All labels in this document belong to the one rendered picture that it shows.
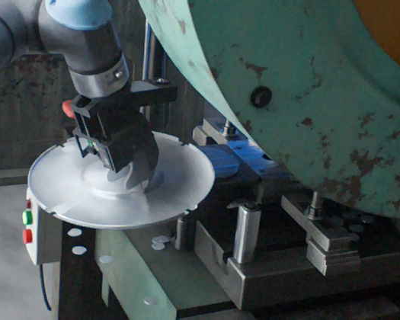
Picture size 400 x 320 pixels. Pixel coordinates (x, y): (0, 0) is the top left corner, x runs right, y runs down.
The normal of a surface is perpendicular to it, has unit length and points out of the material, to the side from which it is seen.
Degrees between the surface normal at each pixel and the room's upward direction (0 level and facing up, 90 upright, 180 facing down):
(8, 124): 90
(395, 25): 90
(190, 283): 0
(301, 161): 90
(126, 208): 6
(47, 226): 90
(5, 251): 0
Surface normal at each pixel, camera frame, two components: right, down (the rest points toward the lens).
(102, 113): 0.76, 0.32
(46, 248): 0.39, 0.43
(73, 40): -0.22, 0.69
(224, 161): 0.09, -0.90
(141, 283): -0.92, 0.10
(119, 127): -0.18, -0.73
